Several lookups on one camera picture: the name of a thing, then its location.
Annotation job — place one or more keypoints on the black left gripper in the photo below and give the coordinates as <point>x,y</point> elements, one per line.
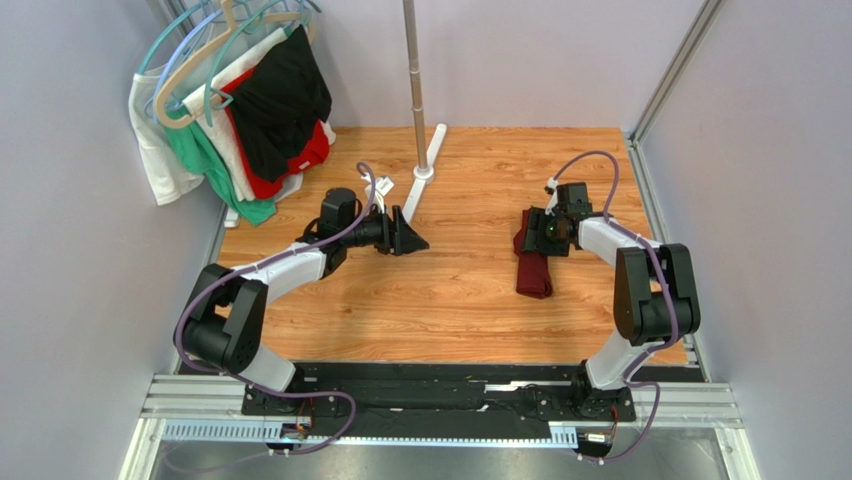
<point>396,236</point>

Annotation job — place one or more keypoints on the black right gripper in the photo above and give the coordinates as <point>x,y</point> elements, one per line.
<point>533,232</point>

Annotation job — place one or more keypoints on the dark red cloth napkin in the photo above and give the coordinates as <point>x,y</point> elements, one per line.
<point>533,277</point>

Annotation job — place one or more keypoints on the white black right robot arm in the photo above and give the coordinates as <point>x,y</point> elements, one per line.
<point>655,299</point>

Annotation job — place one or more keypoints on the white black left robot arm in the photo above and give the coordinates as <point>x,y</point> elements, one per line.
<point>221,327</point>

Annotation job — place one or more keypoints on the metal pole white base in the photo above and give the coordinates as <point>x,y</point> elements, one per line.
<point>427,151</point>

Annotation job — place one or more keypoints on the red shirt on hanger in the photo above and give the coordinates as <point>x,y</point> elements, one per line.
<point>314,153</point>

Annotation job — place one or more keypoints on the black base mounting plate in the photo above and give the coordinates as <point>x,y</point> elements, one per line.
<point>441,401</point>

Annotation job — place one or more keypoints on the black shirt on hanger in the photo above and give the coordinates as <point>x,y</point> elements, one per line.
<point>276,109</point>

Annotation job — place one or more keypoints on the green shirt on hanger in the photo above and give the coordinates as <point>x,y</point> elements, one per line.
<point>198,156</point>

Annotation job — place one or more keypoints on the teal clothes hanger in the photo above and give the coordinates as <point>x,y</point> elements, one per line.
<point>150,76</point>

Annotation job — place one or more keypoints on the white shirt on hanger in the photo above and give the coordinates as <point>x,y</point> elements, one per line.
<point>168,179</point>

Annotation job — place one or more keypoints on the beige clothes hanger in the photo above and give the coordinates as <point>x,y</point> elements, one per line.
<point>190,92</point>

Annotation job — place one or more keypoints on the light blue clothes hanger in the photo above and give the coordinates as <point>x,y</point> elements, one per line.
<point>190,43</point>

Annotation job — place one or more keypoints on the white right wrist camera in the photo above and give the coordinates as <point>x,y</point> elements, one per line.
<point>551,188</point>

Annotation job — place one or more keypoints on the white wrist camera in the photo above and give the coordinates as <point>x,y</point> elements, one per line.
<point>551,188</point>
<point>376,191</point>

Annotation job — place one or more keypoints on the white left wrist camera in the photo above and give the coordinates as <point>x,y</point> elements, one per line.
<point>376,191</point>

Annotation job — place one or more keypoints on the aluminium frame rail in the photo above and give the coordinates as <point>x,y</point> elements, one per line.
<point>686,428</point>

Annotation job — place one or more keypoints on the aluminium corner post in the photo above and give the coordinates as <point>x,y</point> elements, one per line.
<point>695,34</point>

